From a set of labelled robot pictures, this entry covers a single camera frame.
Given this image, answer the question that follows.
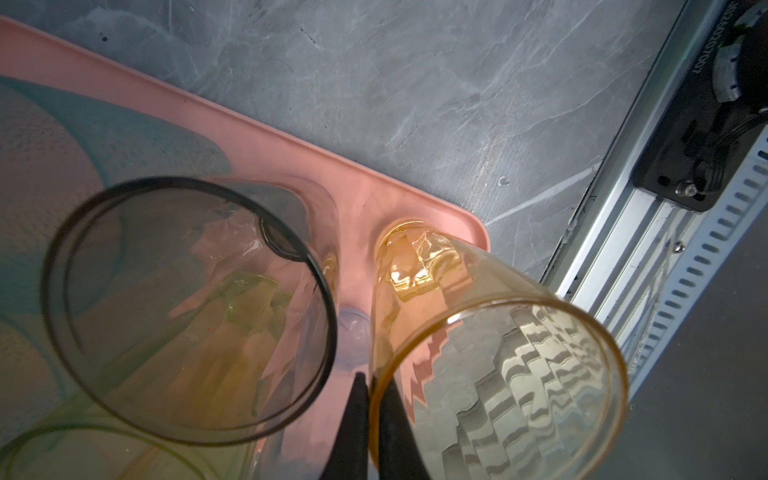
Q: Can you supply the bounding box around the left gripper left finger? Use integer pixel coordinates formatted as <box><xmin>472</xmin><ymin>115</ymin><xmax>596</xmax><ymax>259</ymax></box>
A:
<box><xmin>320</xmin><ymin>372</ymin><xmax>369</xmax><ymax>480</ymax></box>

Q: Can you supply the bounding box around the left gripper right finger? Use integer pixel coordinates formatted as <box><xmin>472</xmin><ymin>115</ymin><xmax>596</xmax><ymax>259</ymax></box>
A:
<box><xmin>378</xmin><ymin>380</ymin><xmax>431</xmax><ymax>480</ymax></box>

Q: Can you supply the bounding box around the tall green glass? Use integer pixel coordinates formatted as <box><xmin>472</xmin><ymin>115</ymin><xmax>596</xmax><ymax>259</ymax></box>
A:
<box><xmin>1</xmin><ymin>393</ymin><xmax>255</xmax><ymax>479</ymax></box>

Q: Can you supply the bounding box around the amber orange glass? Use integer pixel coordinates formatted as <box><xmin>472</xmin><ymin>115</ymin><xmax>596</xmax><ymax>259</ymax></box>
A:
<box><xmin>369</xmin><ymin>222</ymin><xmax>629</xmax><ymax>479</ymax></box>

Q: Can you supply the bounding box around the smoky grey glass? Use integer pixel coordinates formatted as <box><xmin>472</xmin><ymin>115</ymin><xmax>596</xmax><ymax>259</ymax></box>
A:
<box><xmin>40</xmin><ymin>176</ymin><xmax>338</xmax><ymax>446</ymax></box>

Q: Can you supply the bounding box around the blue short glass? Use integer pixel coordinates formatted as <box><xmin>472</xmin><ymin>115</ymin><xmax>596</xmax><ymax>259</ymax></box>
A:
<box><xmin>335</xmin><ymin>307</ymin><xmax>372</xmax><ymax>372</ymax></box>

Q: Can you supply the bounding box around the teal textured glass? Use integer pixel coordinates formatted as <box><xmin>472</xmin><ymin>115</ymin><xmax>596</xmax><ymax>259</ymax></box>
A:
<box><xmin>1</xmin><ymin>77</ymin><xmax>231</xmax><ymax>443</ymax></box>

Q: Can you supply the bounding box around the pink plastic tray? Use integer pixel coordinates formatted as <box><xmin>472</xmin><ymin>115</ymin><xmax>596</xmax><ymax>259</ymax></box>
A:
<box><xmin>1</xmin><ymin>18</ymin><xmax>490</xmax><ymax>479</ymax></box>

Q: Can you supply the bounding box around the aluminium front rail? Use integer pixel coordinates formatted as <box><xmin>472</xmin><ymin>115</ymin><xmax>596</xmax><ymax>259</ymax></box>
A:
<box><xmin>544</xmin><ymin>1</ymin><xmax>767</xmax><ymax>391</ymax></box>

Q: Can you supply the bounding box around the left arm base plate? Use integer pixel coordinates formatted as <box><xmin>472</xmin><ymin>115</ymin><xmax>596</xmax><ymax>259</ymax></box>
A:
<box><xmin>632</xmin><ymin>1</ymin><xmax>767</xmax><ymax>212</ymax></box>

